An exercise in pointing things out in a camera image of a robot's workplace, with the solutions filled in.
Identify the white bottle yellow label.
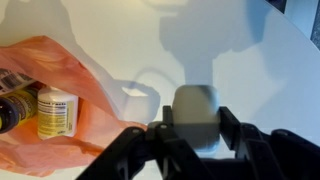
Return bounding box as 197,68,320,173
37,86,79,140

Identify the orange plastic bag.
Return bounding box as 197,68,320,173
0,35,148,178

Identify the dark bottle yellow label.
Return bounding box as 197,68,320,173
0,87,39,135

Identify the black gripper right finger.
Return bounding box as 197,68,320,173
218,106,320,180

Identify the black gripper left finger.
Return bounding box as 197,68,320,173
76,105,214,180

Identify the white and blue container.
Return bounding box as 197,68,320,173
171,84,222,154

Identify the white barcode label pack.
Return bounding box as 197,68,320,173
0,68,36,96

